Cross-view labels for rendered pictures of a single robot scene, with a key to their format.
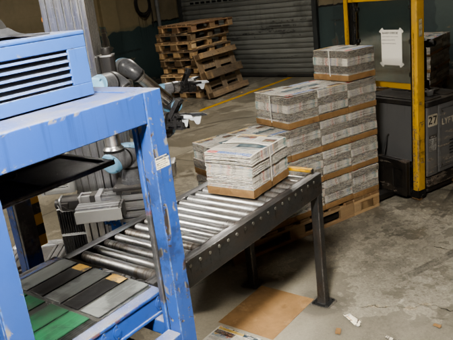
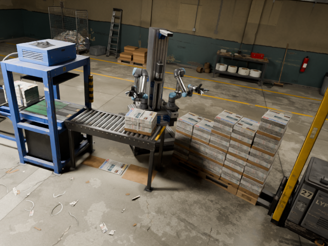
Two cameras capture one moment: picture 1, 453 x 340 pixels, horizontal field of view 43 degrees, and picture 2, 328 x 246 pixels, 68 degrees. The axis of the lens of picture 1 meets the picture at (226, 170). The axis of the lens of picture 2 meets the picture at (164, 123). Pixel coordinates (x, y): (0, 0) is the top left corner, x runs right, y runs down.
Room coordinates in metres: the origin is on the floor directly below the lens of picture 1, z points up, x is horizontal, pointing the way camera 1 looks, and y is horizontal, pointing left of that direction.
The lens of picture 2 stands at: (1.88, -2.95, 2.47)
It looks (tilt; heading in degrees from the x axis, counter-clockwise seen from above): 27 degrees down; 64
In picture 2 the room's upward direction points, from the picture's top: 7 degrees clockwise
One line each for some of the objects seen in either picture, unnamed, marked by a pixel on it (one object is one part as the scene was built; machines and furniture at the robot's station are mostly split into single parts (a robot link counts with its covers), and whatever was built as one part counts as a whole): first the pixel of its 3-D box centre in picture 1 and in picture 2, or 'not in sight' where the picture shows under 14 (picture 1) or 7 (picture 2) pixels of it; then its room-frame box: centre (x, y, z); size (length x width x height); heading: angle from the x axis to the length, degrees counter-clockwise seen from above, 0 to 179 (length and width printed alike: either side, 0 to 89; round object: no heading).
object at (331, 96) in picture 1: (316, 100); (246, 131); (4.22, -0.74, 0.95); 0.38 x 0.29 x 0.23; 30
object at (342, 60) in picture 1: (346, 129); (261, 158); (4.38, -0.99, 0.65); 0.39 x 0.30 x 1.29; 32
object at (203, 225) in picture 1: (189, 224); (108, 122); (2.51, 0.20, 0.77); 0.47 x 0.05 x 0.05; 51
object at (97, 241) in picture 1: (170, 213); (123, 119); (2.77, 0.31, 0.74); 1.34 x 0.05 x 0.12; 141
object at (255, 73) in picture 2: not in sight; (239, 65); (8.13, 4.18, 0.55); 1.80 x 0.70 x 1.09; 141
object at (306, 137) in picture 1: (278, 181); (211, 151); (4.00, -0.37, 0.42); 1.17 x 0.39 x 0.83; 122
